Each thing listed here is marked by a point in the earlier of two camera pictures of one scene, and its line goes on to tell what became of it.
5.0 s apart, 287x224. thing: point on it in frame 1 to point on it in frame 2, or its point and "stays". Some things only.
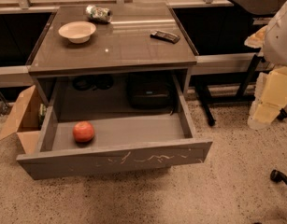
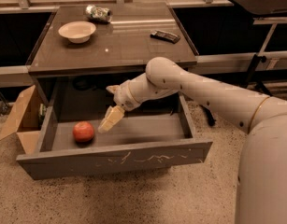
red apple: (83, 132) stays
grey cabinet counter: (109, 39) stays
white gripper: (279, 38) to (124, 95)
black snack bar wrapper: (165, 36) stays
